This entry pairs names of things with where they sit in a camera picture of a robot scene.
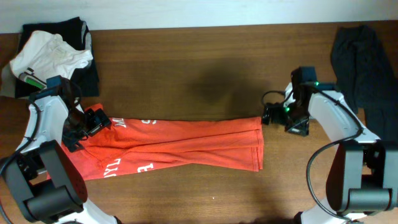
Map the red printed t-shirt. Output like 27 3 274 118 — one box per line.
61 117 264 180

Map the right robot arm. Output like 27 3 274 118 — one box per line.
262 82 397 223

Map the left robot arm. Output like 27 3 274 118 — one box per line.
1 77 120 224

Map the white folded t-shirt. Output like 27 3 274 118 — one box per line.
9 30 93 89

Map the dark grey garment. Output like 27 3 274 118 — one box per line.
331 26 397 141

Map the black folded garment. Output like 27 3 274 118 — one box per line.
17 17 100 97

